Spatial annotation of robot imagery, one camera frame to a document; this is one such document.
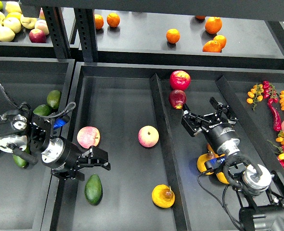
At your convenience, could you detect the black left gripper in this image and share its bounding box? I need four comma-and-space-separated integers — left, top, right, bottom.
41, 137, 111, 181

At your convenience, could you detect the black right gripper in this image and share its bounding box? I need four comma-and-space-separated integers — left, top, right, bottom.
181, 97, 240, 154

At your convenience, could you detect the dark green avocado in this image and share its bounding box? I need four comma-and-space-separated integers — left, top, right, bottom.
84, 174, 103, 205

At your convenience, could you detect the yellow pear with brown spot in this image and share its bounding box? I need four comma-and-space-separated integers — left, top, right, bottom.
152, 184, 175, 208

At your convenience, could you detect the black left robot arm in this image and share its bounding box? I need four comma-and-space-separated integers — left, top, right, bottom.
0, 82, 111, 181

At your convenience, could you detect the yellow pear under arm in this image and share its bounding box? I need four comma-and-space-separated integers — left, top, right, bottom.
215, 169, 229, 184

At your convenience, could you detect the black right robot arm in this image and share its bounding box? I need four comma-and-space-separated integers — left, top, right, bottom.
181, 97, 284, 231

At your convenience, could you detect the yellow pear with stem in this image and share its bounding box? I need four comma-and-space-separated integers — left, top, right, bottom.
207, 143, 216, 155

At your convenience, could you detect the yellow pear left of pile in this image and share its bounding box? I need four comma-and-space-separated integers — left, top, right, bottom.
197, 154, 216, 173

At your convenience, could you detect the green avocado bottom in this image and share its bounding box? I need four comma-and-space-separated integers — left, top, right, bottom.
13, 154, 29, 168

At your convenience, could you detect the green avocado upper middle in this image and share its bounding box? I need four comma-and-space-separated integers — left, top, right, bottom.
33, 104, 52, 116

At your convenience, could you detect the green avocado top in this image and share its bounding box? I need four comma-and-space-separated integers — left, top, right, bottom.
46, 90, 62, 109

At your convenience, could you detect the pink apple left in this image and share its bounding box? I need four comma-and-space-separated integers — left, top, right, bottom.
77, 126, 101, 149

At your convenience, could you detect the pink apple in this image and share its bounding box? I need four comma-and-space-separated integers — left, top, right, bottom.
77, 126, 101, 149
138, 126, 159, 148

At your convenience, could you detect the dark red apple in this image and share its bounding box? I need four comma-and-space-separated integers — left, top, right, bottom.
168, 90, 187, 109

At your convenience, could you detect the orange cherry tomato vine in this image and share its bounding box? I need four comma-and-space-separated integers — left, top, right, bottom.
246, 84, 264, 111

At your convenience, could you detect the bright red apple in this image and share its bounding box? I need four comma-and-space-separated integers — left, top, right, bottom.
169, 70, 191, 91

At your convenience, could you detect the red cherry tomato vine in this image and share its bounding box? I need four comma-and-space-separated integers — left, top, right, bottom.
262, 80, 279, 104

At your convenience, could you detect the red chili pepper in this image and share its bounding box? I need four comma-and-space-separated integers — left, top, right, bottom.
268, 103, 282, 131

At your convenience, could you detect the pink apple centre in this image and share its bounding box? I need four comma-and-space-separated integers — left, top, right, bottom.
138, 126, 159, 148

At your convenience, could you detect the black centre divided tray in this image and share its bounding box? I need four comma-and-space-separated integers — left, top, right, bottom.
52, 63, 284, 231

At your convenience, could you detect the black left tray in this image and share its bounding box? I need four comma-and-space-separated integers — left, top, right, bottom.
0, 57, 74, 231

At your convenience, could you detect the orange front right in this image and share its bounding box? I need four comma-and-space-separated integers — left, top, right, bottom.
202, 40, 222, 52

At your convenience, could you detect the black upper shelf tray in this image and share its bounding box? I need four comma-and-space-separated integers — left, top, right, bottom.
89, 11, 284, 70

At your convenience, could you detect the small orange right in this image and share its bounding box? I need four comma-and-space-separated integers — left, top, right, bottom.
213, 35, 227, 49

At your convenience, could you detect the orange centre shelf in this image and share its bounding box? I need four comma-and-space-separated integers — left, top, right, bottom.
166, 28, 181, 44

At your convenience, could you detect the large orange top right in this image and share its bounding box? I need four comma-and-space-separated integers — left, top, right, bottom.
205, 17, 222, 34

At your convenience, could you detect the orange under top shelf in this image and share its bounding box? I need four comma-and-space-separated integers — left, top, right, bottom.
195, 15, 206, 20

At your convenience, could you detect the red apple on shelf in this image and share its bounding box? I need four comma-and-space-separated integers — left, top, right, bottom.
29, 28, 46, 43

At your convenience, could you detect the orange top left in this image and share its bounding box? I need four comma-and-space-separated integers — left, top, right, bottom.
106, 13, 120, 28

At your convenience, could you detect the pale peach apple shelf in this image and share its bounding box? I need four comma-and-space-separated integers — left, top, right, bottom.
35, 19, 49, 36

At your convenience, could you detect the yellow apple front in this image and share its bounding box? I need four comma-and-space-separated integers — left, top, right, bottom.
0, 26, 15, 42

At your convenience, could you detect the orange partly behind post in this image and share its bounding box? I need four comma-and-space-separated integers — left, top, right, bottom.
94, 14, 104, 30

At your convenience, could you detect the black perforated shelf post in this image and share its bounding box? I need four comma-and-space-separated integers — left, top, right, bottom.
74, 8, 99, 63

